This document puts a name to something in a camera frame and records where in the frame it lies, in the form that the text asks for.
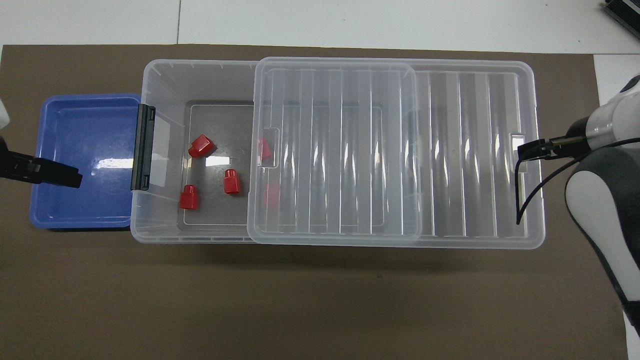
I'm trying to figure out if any black finned device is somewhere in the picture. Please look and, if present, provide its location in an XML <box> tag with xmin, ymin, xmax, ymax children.
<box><xmin>601</xmin><ymin>0</ymin><xmax>640</xmax><ymax>27</ymax></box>

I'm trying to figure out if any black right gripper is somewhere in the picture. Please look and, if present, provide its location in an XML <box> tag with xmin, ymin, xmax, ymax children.
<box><xmin>517</xmin><ymin>116</ymin><xmax>592</xmax><ymax>162</ymax></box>

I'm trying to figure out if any clear plastic storage box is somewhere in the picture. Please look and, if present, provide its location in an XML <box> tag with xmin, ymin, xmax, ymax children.
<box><xmin>130</xmin><ymin>59</ymin><xmax>431</xmax><ymax>245</ymax></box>

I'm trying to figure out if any black box latch handle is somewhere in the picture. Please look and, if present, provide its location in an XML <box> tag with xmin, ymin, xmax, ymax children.
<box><xmin>130</xmin><ymin>103</ymin><xmax>156</xmax><ymax>192</ymax></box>

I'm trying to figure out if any brown table mat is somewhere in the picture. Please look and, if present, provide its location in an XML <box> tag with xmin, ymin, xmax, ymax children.
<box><xmin>0</xmin><ymin>44</ymin><xmax>630</xmax><ymax>360</ymax></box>

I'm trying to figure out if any clear plastic box lid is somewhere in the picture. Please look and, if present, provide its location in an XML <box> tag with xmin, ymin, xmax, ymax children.
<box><xmin>247</xmin><ymin>56</ymin><xmax>546</xmax><ymax>250</ymax></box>

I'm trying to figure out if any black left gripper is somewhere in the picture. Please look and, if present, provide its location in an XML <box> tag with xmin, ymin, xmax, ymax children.
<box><xmin>0</xmin><ymin>137</ymin><xmax>83</xmax><ymax>190</ymax></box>

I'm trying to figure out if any blue plastic tray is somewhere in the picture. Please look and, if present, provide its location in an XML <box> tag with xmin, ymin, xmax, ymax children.
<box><xmin>30</xmin><ymin>93</ymin><xmax>143</xmax><ymax>231</ymax></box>

